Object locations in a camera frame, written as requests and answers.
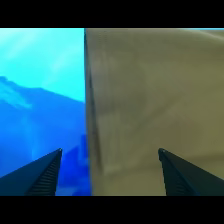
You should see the beige garment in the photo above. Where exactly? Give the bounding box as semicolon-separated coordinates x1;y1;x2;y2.
83;27;224;197

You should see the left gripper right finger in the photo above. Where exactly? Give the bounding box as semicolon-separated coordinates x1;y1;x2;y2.
157;147;224;197

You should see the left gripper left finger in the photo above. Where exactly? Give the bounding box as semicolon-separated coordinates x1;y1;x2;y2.
0;147;64;197

